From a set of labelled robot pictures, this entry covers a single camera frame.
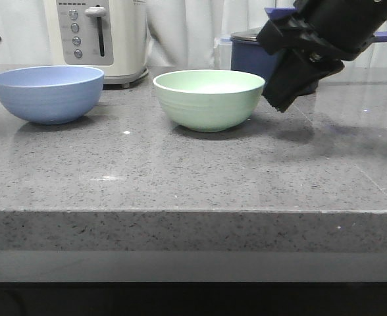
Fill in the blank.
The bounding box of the white curtain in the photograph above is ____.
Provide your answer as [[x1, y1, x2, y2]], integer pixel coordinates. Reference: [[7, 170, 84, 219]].
[[0, 0, 387, 69]]

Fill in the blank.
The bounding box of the dark blue saucepan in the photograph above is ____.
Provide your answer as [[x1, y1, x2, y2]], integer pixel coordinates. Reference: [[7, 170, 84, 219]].
[[230, 31, 387, 95]]

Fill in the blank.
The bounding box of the green bowl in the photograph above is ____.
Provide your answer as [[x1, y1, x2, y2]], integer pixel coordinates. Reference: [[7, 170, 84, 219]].
[[153, 69, 265, 132]]

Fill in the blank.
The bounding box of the glass lid blue knob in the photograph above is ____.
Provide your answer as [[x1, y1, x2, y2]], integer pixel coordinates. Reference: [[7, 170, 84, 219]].
[[230, 8, 296, 42]]

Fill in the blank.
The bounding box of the clear plastic container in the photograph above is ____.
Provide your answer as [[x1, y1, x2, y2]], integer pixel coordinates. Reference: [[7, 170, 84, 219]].
[[214, 34, 232, 70]]

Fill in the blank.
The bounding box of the blue bowl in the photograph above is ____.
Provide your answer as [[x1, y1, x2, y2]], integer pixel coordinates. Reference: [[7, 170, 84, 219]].
[[0, 65, 104, 125]]

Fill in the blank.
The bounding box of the cream toaster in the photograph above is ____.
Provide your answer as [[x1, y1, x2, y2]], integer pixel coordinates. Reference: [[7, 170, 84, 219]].
[[43, 0, 147, 88]]

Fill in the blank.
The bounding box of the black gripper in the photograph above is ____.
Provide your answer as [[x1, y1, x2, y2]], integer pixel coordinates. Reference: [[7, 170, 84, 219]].
[[257, 0, 387, 113]]

